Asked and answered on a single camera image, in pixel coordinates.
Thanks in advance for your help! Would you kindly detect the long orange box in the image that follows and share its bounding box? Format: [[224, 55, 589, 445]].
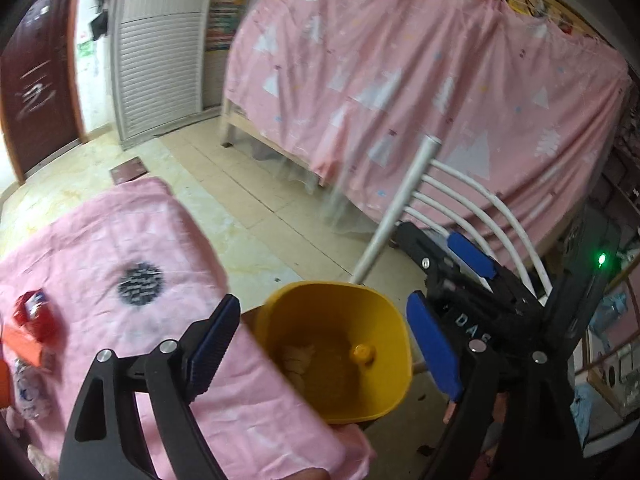
[[2, 325, 55, 374]]

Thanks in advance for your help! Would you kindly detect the dark red wooden door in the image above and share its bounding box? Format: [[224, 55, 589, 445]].
[[1, 0, 86, 183]]

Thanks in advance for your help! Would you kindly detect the white metal chair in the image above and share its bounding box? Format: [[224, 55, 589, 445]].
[[349, 136, 552, 301]]

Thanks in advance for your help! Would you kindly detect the yellow plastic trash bin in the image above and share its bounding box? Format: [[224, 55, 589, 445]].
[[252, 281, 412, 426]]

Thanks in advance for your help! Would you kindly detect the brown floor scale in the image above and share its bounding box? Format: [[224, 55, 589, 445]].
[[110, 156, 148, 185]]

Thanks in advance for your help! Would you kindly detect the white louvered wardrobe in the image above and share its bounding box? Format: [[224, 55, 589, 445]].
[[108, 0, 210, 150]]

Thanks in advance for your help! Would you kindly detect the red snack packet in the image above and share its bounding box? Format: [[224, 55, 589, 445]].
[[12, 288, 60, 342]]

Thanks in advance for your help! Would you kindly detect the colourful wall poster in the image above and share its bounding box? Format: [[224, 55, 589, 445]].
[[205, 0, 245, 52]]

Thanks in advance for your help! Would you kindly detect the pink tablecloth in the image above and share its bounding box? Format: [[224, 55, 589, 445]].
[[1, 178, 374, 479]]

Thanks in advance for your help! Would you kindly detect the pink bed curtain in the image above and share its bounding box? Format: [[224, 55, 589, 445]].
[[224, 0, 631, 245]]

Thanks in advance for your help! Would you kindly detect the wooden bed frame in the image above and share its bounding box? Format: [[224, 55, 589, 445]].
[[220, 98, 324, 194]]

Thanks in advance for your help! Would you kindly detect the black hanging bag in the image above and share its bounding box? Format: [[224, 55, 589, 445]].
[[89, 10, 108, 41]]

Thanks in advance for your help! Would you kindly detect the clear plastic bag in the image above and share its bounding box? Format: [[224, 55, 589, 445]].
[[14, 359, 51, 420]]

